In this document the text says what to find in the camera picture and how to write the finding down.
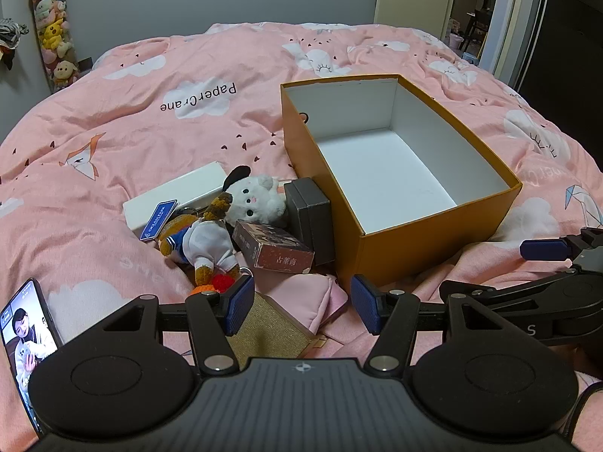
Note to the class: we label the smartphone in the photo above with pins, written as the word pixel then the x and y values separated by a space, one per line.
pixel 23 339

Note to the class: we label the pink printed blanket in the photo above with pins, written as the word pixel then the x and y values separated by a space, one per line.
pixel 141 150

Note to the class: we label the dark grey small box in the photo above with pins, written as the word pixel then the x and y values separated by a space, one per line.
pixel 311 226

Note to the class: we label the white plush dog black ear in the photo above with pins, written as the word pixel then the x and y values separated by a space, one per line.
pixel 256 197

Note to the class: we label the pink striped pouch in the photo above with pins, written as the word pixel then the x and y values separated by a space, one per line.
pixel 285 187

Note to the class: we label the tube of plush toys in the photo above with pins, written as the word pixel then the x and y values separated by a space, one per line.
pixel 52 28

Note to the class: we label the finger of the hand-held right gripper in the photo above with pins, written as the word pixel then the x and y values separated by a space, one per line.
pixel 544 249
pixel 513 294

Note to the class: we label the person's right forearm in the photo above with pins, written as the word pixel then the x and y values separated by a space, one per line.
pixel 591 362

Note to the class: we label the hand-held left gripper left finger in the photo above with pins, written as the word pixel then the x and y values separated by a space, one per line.
pixel 238 303

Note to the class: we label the blue tag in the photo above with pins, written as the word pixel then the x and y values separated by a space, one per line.
pixel 158 220

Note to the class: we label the dark sliding door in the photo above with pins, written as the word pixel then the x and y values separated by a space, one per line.
pixel 560 23

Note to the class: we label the striped hanging cloth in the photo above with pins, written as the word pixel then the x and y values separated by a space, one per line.
pixel 12 33

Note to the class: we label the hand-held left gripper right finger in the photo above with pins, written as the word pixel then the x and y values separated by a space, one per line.
pixel 365 301

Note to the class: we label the orange cardboard box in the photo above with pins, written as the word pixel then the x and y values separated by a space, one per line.
pixel 320 188

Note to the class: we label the brown printed box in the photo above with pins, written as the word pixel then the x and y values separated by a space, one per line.
pixel 282 256

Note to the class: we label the orange red crochet charm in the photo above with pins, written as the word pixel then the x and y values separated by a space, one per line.
pixel 207 288

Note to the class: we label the white flat box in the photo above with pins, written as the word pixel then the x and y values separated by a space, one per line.
pixel 179 188

